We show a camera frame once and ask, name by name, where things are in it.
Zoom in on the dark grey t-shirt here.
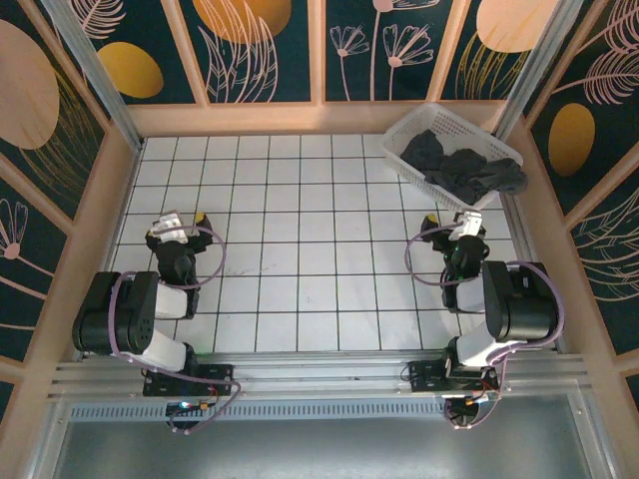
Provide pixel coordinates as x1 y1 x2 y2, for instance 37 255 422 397
399 128 529 206

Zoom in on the white plastic mesh basket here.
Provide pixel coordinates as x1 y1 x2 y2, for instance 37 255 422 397
379 103 525 210

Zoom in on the small controller circuit board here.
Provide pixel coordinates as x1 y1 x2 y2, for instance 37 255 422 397
166 398 214 416
442 389 501 406

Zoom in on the grey metal sheet tray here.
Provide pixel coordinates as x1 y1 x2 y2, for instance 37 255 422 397
49 393 618 479

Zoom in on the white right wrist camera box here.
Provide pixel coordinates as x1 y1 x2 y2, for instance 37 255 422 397
448 209 485 240

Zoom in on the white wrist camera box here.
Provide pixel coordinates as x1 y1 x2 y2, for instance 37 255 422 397
448 209 485 240
152 210 190 245

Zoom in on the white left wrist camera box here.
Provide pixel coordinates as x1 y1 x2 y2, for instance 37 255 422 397
152 210 190 245

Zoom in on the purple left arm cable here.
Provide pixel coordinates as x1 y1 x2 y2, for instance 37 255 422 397
110 225 244 436

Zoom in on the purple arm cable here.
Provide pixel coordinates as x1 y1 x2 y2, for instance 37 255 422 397
403 223 566 431
110 225 244 436

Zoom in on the aluminium side rail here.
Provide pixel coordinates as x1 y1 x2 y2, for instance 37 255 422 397
102 139 146 273
501 194 568 353

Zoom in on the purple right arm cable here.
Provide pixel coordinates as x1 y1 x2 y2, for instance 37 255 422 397
403 223 566 431

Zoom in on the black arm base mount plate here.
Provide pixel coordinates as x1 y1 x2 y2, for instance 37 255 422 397
143 362 236 398
401 358 500 400

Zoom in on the aluminium frame post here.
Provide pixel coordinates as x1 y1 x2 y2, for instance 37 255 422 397
493 0 575 142
39 0 147 152

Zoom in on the aluminium mounting rail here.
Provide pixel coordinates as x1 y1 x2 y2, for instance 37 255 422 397
47 351 598 398

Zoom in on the grey slotted cable duct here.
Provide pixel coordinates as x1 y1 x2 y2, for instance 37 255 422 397
69 401 450 421

